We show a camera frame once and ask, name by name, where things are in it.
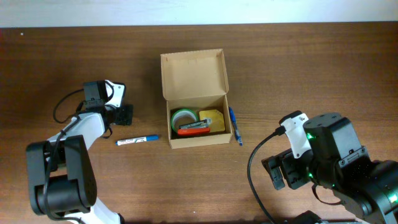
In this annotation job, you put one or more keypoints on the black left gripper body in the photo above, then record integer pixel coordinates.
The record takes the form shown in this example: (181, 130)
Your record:
(123, 114)

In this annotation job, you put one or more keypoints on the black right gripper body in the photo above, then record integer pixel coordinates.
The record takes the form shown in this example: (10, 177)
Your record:
(286, 171)

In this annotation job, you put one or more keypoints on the green tape roll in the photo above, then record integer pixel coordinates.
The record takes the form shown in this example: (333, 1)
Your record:
(182, 113)

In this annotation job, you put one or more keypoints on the yellow spiral notepad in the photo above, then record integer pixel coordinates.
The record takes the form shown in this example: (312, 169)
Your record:
(215, 120)

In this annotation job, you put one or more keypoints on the orange black stapler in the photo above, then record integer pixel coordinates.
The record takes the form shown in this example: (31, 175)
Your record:
(195, 128)

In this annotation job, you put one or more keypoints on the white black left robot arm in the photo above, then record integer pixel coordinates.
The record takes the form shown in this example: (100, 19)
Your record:
(61, 181)

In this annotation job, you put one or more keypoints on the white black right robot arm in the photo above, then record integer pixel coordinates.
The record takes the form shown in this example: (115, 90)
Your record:
(325, 150)

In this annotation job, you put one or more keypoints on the blue white marker pen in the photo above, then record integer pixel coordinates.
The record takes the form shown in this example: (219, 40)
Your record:
(137, 140)

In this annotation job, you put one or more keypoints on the blue ballpoint pen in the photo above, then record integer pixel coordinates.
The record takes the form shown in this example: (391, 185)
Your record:
(235, 126)

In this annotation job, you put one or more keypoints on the brown cardboard box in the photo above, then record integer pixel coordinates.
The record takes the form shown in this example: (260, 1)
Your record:
(196, 80)

